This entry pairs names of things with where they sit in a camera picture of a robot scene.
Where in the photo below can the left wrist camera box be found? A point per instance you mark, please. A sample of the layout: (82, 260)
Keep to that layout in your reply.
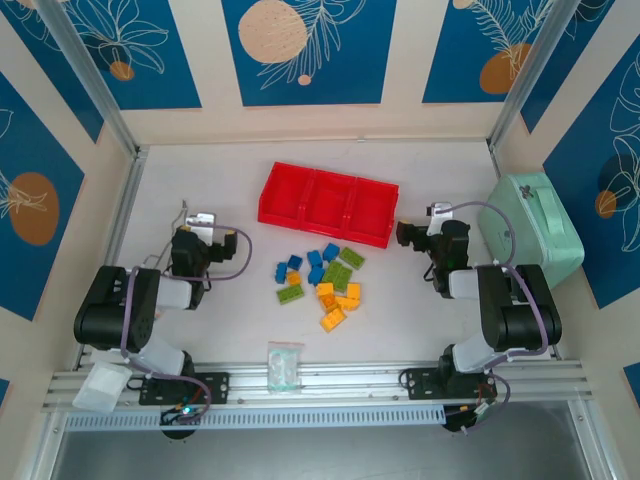
(200, 220)

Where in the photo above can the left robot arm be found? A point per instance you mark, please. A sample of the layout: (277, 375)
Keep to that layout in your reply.
(115, 310)

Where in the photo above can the blue floral wall panel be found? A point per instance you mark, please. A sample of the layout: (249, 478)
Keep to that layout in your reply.
(600, 240)
(60, 85)
(30, 150)
(460, 50)
(557, 70)
(350, 75)
(150, 75)

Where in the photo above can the mint green zip case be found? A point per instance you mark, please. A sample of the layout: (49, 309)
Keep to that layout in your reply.
(550, 260)

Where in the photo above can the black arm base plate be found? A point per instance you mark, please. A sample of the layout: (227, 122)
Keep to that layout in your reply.
(420, 385)
(215, 387)

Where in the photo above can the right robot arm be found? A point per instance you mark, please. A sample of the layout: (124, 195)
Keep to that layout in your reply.
(525, 320)

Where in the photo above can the aluminium frame post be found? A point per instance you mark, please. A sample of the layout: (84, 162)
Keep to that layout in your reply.
(532, 70)
(86, 70)

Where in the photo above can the blue lego brick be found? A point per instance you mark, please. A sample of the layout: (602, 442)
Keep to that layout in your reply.
(330, 251)
(314, 257)
(295, 261)
(281, 270)
(316, 274)

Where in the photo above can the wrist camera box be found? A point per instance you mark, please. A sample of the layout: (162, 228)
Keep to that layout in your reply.
(200, 220)
(440, 207)

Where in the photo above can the green lego brick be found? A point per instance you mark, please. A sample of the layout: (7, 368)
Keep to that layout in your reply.
(290, 295)
(351, 257)
(330, 272)
(344, 279)

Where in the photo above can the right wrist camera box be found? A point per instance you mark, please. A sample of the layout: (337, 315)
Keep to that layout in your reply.
(440, 207)

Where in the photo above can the clear zip bag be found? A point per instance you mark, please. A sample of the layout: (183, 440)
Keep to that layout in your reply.
(285, 367)

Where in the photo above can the small circuit board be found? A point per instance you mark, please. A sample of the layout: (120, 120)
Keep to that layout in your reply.
(182, 414)

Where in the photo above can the aluminium mounting rail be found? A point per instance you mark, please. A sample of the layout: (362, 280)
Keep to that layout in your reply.
(350, 380)

